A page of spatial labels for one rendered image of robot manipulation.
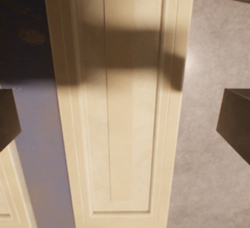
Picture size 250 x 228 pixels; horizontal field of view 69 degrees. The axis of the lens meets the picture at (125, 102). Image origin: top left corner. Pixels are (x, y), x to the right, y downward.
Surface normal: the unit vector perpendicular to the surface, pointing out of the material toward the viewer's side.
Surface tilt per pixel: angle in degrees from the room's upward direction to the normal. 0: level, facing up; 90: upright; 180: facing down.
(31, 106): 0
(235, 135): 90
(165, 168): 0
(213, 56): 0
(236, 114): 90
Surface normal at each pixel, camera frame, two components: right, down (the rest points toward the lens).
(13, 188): 0.01, 0.36
